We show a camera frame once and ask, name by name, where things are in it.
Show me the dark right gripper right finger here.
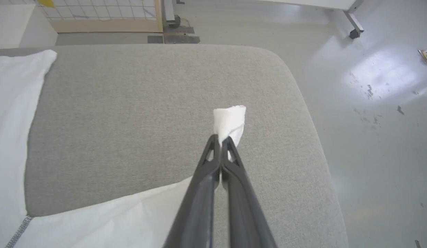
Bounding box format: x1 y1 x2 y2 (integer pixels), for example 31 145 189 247
220 136 278 248

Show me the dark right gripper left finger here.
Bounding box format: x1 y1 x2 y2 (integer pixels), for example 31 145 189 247
163 134 221 248

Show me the white garment with grey stitching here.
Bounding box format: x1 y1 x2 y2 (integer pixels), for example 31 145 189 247
0 50 247 248

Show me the large black floor plate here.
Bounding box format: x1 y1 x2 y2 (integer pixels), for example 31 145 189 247
163 34 201 44

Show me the lemon print grid partition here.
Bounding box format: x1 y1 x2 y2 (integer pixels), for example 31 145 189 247
36 0 164 34

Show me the white table with caster leg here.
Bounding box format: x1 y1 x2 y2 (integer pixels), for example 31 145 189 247
260 0 366 40

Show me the white rectangular box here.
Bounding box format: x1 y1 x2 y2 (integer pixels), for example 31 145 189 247
0 3 59 49

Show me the black base plate under post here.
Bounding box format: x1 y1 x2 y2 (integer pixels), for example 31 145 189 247
163 25 195 34

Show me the grey metal support post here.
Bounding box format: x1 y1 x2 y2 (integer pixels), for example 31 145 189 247
163 0 181 29

